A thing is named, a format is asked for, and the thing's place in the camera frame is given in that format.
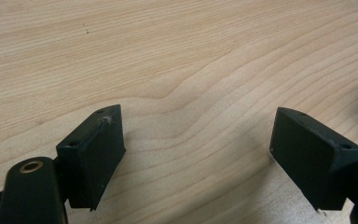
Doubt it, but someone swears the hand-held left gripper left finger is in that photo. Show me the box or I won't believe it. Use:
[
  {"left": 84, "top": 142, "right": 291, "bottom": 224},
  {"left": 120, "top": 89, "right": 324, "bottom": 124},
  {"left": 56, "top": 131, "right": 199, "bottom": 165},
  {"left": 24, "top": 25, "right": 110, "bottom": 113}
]
[{"left": 55, "top": 104, "right": 127, "bottom": 213}]

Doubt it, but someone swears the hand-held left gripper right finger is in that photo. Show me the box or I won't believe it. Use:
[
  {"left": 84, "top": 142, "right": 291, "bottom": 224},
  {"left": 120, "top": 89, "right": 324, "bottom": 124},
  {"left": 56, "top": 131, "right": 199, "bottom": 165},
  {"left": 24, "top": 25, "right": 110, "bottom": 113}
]
[{"left": 269, "top": 106, "right": 358, "bottom": 213}]

